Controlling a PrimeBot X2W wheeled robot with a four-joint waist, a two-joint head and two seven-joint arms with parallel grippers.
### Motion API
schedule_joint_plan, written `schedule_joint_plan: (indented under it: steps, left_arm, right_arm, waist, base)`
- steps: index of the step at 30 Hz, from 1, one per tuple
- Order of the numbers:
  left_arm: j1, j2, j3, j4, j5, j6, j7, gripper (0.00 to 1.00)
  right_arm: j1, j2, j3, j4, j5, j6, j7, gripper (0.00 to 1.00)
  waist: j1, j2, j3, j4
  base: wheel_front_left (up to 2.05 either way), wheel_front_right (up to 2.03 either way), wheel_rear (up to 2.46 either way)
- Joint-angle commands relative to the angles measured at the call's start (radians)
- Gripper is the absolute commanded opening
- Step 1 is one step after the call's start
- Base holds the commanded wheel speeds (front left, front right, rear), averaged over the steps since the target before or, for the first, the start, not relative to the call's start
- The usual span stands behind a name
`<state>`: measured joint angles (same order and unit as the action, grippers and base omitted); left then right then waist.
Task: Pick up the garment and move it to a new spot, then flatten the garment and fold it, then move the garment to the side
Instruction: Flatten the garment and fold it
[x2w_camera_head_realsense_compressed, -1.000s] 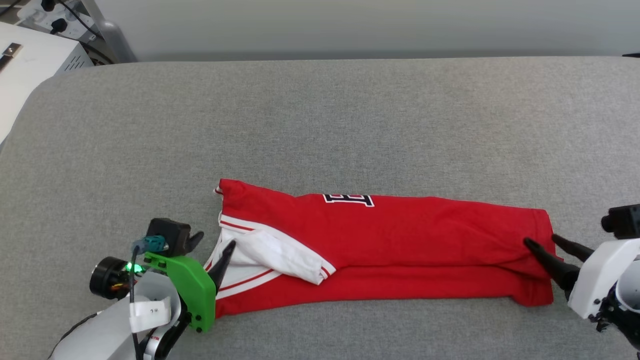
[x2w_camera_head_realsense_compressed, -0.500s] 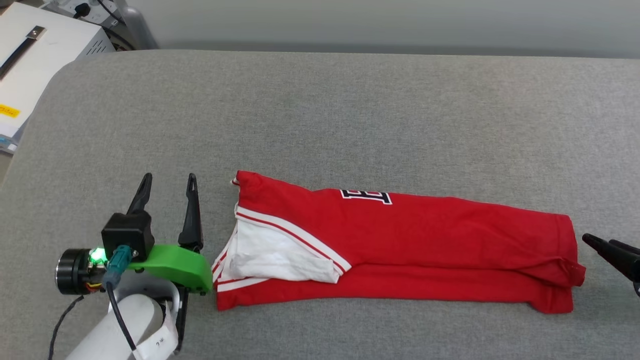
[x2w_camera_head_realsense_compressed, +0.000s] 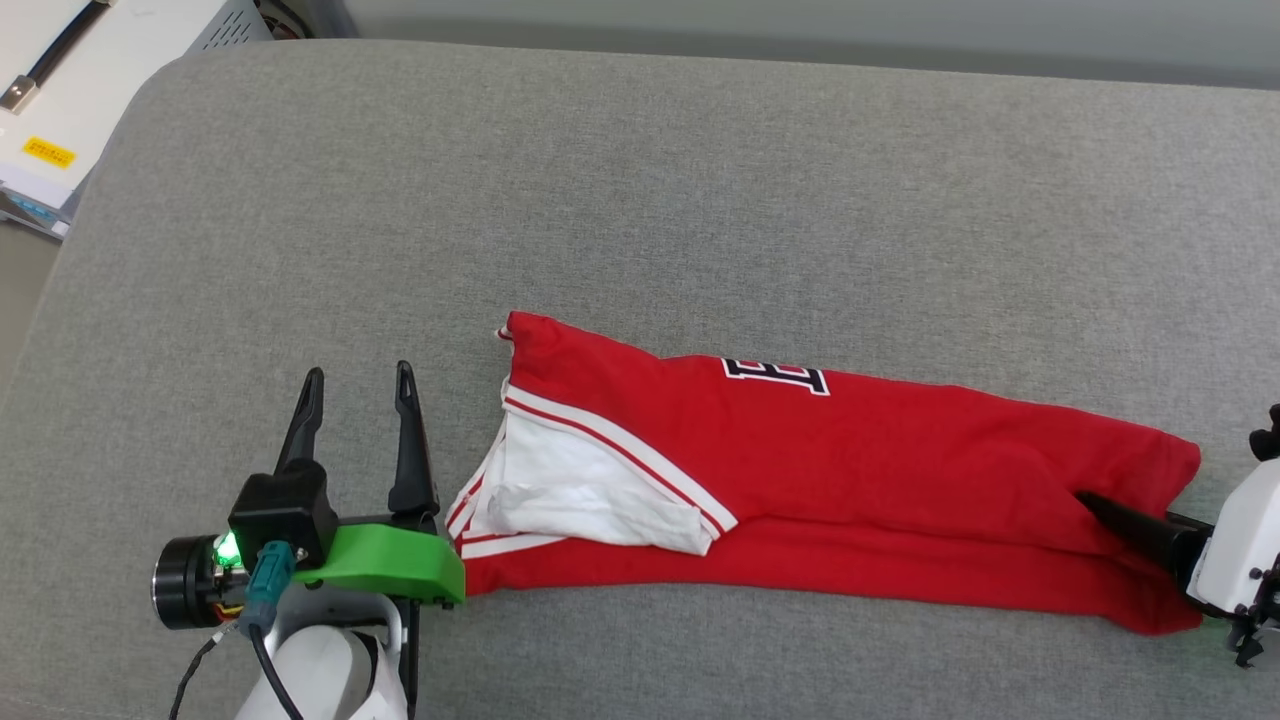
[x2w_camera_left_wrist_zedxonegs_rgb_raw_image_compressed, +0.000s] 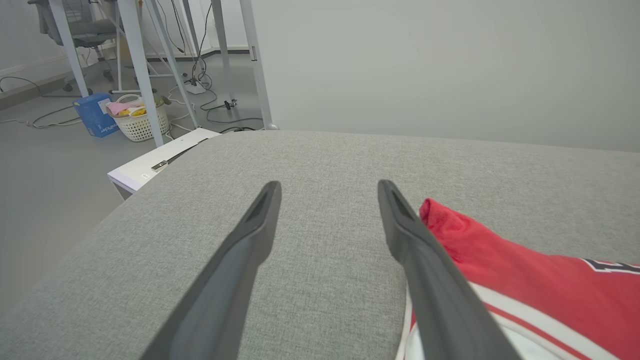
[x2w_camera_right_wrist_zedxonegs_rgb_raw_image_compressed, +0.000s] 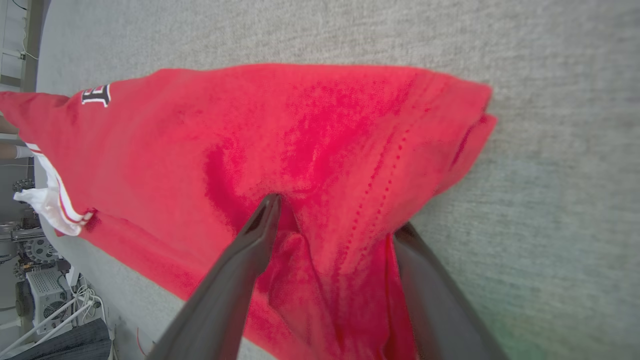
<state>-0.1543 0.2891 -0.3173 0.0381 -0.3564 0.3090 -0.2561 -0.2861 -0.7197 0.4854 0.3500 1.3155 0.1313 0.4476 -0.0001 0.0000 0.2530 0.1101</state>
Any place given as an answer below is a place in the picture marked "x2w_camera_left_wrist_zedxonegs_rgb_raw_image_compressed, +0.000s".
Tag white plastic laundry basket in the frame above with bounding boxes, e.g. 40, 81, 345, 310
109, 94, 171, 143

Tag white metal-legged desk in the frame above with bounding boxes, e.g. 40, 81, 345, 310
47, 0, 236, 148

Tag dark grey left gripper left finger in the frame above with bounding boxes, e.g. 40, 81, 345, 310
140, 180, 283, 360

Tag grey office chair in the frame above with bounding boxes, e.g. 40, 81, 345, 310
27, 0, 123, 94

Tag blue cardboard box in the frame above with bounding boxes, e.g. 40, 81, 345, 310
72, 92, 121, 138

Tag white partition panel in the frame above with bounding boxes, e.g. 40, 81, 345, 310
239, 0, 640, 153

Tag small black flat tool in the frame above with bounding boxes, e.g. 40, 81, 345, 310
151, 139, 209, 173

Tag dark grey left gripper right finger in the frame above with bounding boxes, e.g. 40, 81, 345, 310
377, 179, 522, 360

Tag red and white jersey garment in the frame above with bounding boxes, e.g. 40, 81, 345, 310
395, 197, 640, 360

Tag pink and yellow clothes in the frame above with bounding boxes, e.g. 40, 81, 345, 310
106, 96, 166, 118

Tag black wall cable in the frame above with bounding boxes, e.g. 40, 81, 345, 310
0, 76, 42, 96

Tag grey floor cable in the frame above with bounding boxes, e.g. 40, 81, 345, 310
0, 102, 84, 130

